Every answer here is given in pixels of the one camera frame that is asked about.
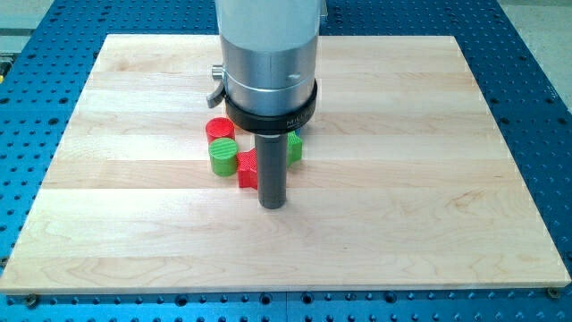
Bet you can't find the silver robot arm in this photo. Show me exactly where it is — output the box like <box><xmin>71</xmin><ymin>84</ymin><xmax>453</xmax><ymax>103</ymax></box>
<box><xmin>206</xmin><ymin>0</ymin><xmax>323</xmax><ymax>135</ymax></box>

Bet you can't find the green star block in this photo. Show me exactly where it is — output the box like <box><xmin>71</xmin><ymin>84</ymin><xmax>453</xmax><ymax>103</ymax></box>
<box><xmin>287</xmin><ymin>131</ymin><xmax>303</xmax><ymax>166</ymax></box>

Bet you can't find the red star block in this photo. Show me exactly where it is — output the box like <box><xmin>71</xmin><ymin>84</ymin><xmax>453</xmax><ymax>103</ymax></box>
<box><xmin>237</xmin><ymin>148</ymin><xmax>258</xmax><ymax>190</ymax></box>

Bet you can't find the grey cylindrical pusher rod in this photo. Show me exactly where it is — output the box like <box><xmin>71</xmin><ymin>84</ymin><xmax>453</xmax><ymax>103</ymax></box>
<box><xmin>255</xmin><ymin>134</ymin><xmax>287</xmax><ymax>209</ymax></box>

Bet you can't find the green cylinder block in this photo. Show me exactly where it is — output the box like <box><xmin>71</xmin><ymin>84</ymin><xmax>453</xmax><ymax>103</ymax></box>
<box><xmin>208</xmin><ymin>138</ymin><xmax>239</xmax><ymax>177</ymax></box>

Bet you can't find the red cylinder block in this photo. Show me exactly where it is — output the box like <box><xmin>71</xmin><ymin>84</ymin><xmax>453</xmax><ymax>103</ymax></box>
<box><xmin>205</xmin><ymin>117</ymin><xmax>235</xmax><ymax>144</ymax></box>

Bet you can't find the light wooden board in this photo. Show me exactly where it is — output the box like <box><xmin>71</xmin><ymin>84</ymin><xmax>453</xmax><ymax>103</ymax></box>
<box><xmin>1</xmin><ymin>34</ymin><xmax>570</xmax><ymax>294</ymax></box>

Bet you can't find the blue perforated metal table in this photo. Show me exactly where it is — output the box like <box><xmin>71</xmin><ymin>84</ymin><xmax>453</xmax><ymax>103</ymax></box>
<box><xmin>1</xmin><ymin>1</ymin><xmax>571</xmax><ymax>321</ymax></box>

